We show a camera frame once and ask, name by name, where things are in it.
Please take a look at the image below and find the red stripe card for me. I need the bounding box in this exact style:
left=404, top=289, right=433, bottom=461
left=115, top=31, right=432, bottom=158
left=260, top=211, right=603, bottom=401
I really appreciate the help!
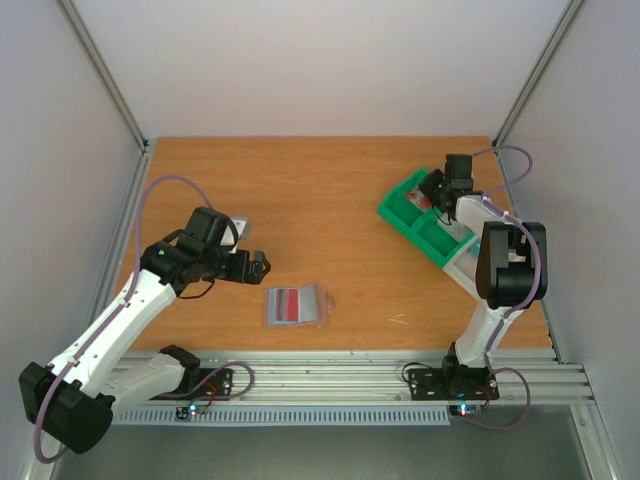
left=274, top=288, right=299, bottom=323

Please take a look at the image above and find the pink leather card holder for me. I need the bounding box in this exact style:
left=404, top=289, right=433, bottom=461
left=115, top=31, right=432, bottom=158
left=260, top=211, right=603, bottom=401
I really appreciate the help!
left=264, top=283, right=333, bottom=328

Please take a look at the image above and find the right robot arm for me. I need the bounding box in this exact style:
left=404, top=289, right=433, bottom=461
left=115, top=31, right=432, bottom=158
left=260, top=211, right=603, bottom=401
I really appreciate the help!
left=419, top=154, right=548, bottom=400

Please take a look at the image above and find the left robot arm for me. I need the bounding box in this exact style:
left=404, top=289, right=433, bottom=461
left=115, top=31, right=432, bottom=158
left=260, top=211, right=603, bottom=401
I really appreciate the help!
left=19, top=207, right=271, bottom=463

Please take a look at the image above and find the red circle card stack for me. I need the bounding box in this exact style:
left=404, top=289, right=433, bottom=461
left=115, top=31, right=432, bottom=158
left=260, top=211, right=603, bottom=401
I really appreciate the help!
left=405, top=189, right=432, bottom=212

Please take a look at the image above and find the large green bin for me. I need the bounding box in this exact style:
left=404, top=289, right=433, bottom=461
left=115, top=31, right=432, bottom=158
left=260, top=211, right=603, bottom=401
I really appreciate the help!
left=377, top=168, right=437, bottom=242

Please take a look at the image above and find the small green bin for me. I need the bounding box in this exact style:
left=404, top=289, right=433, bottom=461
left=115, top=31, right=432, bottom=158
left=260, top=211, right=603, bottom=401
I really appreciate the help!
left=409, top=210, right=480, bottom=268

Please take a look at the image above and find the white bin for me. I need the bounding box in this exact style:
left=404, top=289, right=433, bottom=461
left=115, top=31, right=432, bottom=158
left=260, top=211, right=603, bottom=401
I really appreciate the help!
left=443, top=235, right=480, bottom=300

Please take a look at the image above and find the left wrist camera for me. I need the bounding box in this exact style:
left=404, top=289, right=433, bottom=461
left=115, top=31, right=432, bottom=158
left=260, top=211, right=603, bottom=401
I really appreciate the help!
left=231, top=217, right=251, bottom=242

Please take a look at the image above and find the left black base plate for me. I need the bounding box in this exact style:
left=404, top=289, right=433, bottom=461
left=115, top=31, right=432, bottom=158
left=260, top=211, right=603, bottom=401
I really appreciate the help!
left=152, top=368, right=234, bottom=401

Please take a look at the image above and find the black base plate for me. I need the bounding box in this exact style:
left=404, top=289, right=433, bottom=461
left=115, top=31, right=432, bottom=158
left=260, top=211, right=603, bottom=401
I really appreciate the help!
left=408, top=368, right=500, bottom=401
left=152, top=368, right=234, bottom=401

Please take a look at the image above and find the grey slotted cable duct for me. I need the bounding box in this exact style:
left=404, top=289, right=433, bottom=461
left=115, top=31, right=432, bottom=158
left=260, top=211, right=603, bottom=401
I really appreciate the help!
left=114, top=405, right=450, bottom=428

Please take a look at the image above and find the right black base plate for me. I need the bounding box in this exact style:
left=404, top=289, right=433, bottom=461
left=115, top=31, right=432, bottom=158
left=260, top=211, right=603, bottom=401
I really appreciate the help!
left=408, top=368, right=500, bottom=401

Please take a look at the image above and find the aluminium front rail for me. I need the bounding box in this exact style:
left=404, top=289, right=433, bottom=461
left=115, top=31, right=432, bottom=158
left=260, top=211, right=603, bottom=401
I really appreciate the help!
left=99, top=349, right=596, bottom=406

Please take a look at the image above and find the aluminium frame post right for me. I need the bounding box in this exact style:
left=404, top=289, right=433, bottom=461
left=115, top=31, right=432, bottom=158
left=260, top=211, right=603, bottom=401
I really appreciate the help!
left=491, top=0, right=589, bottom=151

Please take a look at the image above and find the aluminium frame post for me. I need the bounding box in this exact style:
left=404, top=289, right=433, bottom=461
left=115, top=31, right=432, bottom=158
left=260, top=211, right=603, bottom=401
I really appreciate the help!
left=491, top=0, right=589, bottom=151
left=55, top=0, right=148, bottom=152

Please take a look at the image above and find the aluminium frame post left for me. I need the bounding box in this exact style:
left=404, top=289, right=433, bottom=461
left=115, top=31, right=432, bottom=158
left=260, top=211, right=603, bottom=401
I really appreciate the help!
left=55, top=0, right=148, bottom=152

